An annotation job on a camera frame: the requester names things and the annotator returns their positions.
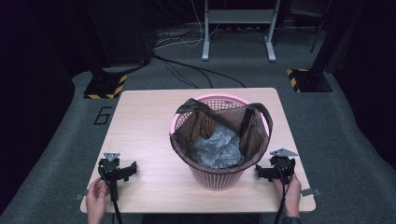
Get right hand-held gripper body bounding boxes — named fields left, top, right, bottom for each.
left=269, top=147, right=299, bottom=185

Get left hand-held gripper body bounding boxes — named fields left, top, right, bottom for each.
left=97, top=151, right=126, bottom=202

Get dark translucent trash bag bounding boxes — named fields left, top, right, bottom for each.
left=169, top=97, right=275, bottom=171

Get white floor cables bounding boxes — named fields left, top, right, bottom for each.
left=153, top=0, right=220, bottom=50

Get black stand with striped base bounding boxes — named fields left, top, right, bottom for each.
left=82, top=66, right=128, bottom=100
left=286, top=0, right=354, bottom=94

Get thin black floor cable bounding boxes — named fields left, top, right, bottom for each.
left=161, top=59, right=201, bottom=90

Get pink plastic wastebasket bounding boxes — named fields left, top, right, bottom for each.
left=170, top=93, right=271, bottom=191

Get white metal stand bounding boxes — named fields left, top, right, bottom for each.
left=201, top=0, right=282, bottom=63

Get thick black floor cable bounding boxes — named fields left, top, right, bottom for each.
left=101, top=53, right=248, bottom=89

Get crumpled grey plastic bag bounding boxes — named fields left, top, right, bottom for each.
left=191, top=124, right=246, bottom=170

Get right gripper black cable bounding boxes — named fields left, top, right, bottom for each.
left=274, top=160, right=292, bottom=224

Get person's left hand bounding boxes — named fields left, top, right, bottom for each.
left=86, top=177, right=111, bottom=215

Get person's right hand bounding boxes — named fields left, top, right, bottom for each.
left=273, top=173, right=303, bottom=217

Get dark cabinet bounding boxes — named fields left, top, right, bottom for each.
left=82, top=0, right=154, bottom=67

